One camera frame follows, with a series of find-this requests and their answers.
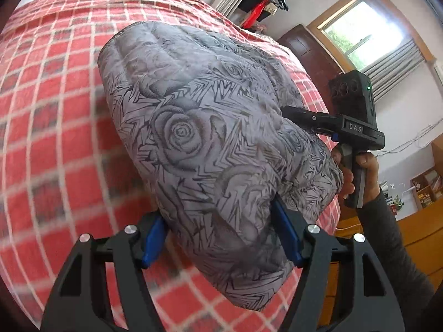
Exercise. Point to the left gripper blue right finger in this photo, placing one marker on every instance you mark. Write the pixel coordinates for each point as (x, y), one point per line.
(365, 300)

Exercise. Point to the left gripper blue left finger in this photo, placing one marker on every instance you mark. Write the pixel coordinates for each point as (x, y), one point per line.
(79, 299)

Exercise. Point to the grey rose-print quilted jacket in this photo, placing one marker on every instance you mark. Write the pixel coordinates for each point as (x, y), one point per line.
(200, 115)

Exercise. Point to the dark grey sleeved forearm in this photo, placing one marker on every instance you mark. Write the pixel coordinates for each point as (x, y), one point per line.
(412, 287)

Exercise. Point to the coat rack with clothes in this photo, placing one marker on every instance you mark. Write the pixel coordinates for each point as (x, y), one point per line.
(270, 1)

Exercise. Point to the person's right hand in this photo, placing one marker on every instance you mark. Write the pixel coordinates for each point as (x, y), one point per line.
(369, 163)

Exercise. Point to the dark wooden headboard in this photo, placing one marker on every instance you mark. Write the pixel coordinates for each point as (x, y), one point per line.
(314, 58)

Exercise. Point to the wooden shelf with items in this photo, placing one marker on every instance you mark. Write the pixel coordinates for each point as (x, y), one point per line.
(427, 187)

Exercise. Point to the red plaid bed cover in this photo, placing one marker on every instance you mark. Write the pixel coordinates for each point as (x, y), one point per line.
(64, 170)

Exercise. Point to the black camera box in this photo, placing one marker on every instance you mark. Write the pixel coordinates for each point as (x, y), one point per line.
(351, 95)

